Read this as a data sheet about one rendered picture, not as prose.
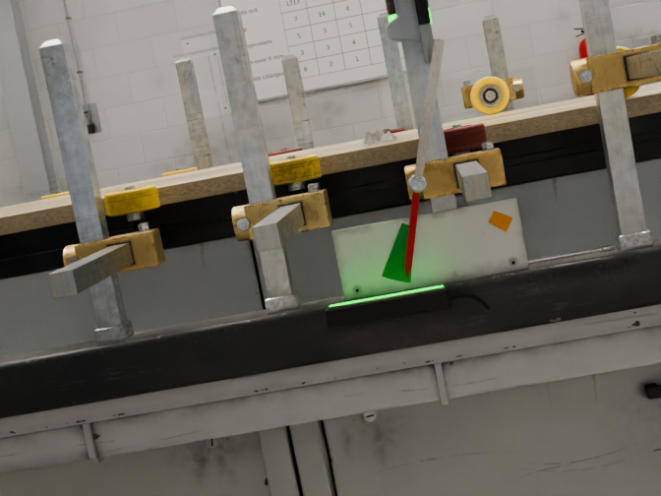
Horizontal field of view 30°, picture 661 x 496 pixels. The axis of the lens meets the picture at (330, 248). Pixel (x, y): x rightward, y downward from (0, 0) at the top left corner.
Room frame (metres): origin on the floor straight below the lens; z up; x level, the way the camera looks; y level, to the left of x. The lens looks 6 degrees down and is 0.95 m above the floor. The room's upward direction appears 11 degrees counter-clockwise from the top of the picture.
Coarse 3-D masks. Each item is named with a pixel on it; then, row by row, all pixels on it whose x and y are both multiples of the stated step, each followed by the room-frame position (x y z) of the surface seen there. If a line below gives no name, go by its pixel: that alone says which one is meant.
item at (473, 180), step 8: (456, 168) 1.62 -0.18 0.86; (464, 168) 1.56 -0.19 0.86; (472, 168) 1.53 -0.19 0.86; (480, 168) 1.50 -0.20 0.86; (464, 176) 1.41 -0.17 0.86; (472, 176) 1.41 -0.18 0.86; (480, 176) 1.41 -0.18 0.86; (488, 176) 1.41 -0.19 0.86; (464, 184) 1.41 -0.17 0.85; (472, 184) 1.41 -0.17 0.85; (480, 184) 1.41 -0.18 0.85; (488, 184) 1.41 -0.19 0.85; (464, 192) 1.42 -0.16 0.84; (472, 192) 1.41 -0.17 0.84; (480, 192) 1.41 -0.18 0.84; (488, 192) 1.41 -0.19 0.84; (472, 200) 1.41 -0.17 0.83
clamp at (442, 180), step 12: (456, 156) 1.70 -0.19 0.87; (468, 156) 1.70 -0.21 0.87; (480, 156) 1.69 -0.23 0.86; (492, 156) 1.69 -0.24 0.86; (408, 168) 1.71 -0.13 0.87; (432, 168) 1.70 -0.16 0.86; (444, 168) 1.70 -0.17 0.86; (492, 168) 1.69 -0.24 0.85; (432, 180) 1.70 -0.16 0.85; (444, 180) 1.70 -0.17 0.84; (456, 180) 1.70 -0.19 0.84; (492, 180) 1.69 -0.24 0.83; (504, 180) 1.69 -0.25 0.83; (408, 192) 1.71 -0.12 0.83; (420, 192) 1.71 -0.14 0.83; (432, 192) 1.70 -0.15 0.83; (444, 192) 1.70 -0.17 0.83; (456, 192) 1.70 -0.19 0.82
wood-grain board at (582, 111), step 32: (640, 96) 1.84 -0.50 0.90; (448, 128) 2.15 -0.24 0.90; (512, 128) 1.86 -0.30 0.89; (544, 128) 1.85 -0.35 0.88; (320, 160) 1.88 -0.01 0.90; (352, 160) 1.88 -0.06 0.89; (384, 160) 1.87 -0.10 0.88; (160, 192) 1.91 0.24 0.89; (192, 192) 1.90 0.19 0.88; (224, 192) 1.90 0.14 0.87; (0, 224) 1.93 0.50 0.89; (32, 224) 1.93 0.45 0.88
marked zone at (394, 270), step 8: (400, 232) 1.71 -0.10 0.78; (400, 240) 1.71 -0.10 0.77; (392, 248) 1.71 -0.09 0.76; (400, 248) 1.71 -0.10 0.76; (392, 256) 1.71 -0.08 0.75; (400, 256) 1.71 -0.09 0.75; (392, 264) 1.71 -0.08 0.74; (400, 264) 1.71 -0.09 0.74; (384, 272) 1.71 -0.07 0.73; (392, 272) 1.71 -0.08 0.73; (400, 272) 1.71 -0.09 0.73; (400, 280) 1.71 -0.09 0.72; (408, 280) 1.71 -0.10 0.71
